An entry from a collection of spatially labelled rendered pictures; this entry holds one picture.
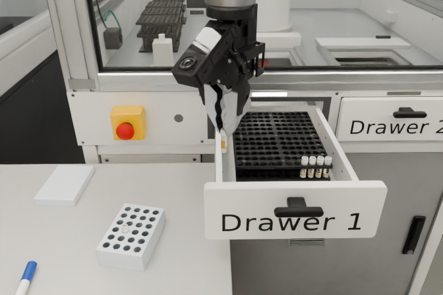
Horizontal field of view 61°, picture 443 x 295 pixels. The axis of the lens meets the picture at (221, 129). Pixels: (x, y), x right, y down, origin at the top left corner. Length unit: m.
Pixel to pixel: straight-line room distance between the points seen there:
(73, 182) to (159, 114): 0.25
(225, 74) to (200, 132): 0.37
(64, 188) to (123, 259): 0.27
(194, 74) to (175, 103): 0.39
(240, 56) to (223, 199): 0.23
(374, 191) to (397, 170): 0.47
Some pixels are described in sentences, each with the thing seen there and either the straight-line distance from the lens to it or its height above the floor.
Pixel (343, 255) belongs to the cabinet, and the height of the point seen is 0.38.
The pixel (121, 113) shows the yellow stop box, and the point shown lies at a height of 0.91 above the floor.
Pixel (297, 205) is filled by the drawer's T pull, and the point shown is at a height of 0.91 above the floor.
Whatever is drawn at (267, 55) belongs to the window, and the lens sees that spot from 0.87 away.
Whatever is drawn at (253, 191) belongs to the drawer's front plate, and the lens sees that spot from 0.60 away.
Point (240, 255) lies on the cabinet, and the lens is 1.22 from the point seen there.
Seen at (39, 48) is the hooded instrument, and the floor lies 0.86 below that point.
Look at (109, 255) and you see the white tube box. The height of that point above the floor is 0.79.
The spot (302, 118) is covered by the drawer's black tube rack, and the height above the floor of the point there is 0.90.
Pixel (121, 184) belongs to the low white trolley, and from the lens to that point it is 0.91.
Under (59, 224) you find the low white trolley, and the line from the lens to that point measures 0.84.
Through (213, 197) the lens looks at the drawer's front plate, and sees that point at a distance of 0.61.
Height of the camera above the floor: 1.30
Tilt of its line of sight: 29 degrees down
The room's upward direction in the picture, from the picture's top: straight up
